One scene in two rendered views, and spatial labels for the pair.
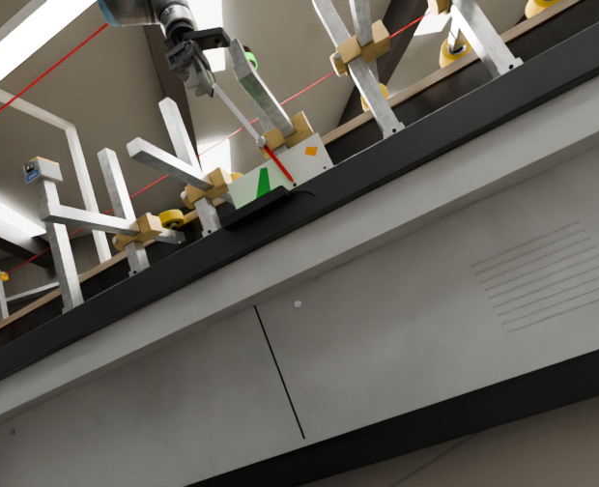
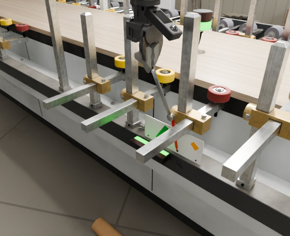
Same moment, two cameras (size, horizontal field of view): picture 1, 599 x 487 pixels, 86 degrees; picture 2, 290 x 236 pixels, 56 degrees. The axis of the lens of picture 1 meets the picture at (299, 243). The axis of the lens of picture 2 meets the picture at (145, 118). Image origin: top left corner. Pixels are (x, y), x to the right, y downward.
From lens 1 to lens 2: 0.97 m
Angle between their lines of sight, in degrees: 53
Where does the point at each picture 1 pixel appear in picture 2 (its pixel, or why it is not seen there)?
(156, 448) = (97, 141)
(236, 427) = (128, 164)
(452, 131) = (264, 220)
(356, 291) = not seen: hidden behind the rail
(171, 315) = (105, 133)
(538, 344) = not seen: outside the picture
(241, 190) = (150, 124)
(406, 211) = (222, 208)
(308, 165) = (189, 150)
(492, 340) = not seen: outside the picture
